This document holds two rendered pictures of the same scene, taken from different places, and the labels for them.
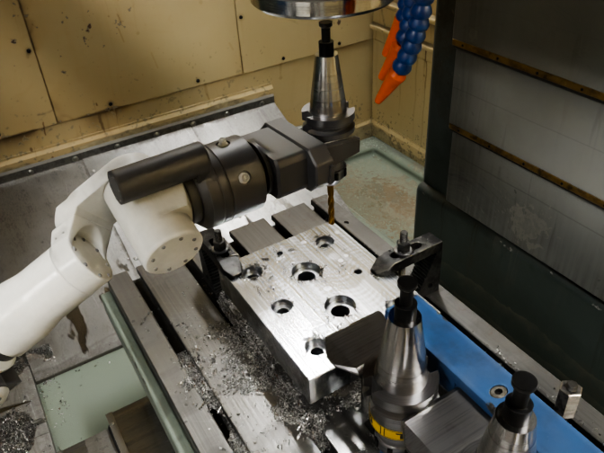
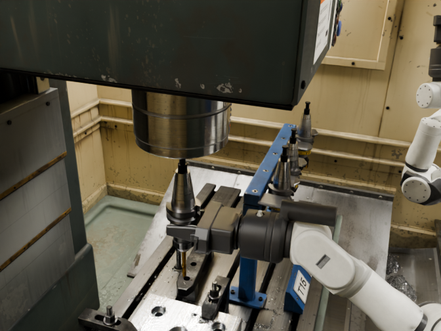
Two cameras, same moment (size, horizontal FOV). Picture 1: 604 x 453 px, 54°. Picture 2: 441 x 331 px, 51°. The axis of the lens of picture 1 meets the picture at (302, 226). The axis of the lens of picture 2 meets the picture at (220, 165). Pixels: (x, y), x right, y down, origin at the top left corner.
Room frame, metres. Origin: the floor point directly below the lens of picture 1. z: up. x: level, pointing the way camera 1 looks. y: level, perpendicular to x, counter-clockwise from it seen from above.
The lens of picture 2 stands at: (1.09, 0.53, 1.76)
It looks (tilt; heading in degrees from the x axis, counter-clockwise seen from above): 27 degrees down; 227
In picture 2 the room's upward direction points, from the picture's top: 2 degrees clockwise
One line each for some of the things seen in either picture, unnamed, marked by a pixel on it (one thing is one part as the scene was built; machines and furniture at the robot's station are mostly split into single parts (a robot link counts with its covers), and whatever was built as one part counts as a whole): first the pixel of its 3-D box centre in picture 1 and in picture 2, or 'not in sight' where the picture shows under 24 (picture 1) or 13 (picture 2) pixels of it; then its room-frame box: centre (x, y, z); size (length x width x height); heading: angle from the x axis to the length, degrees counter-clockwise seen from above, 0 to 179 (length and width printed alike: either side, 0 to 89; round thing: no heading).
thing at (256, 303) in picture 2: not in sight; (249, 253); (0.40, -0.10, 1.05); 0.10 x 0.05 x 0.30; 119
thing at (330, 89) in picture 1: (327, 82); (182, 187); (0.65, -0.04, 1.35); 0.04 x 0.04 x 0.07
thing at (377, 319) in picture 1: (362, 344); (275, 201); (0.38, -0.05, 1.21); 0.07 x 0.05 x 0.01; 119
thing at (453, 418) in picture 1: (445, 431); (285, 179); (0.28, -0.10, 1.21); 0.07 x 0.05 x 0.01; 119
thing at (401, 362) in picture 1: (403, 346); (282, 173); (0.33, -0.07, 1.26); 0.04 x 0.04 x 0.07
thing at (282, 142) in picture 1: (260, 164); (235, 230); (0.60, 0.04, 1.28); 0.13 x 0.12 x 0.10; 33
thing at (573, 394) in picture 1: (562, 417); (178, 249); (0.46, -0.31, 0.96); 0.03 x 0.03 x 0.13
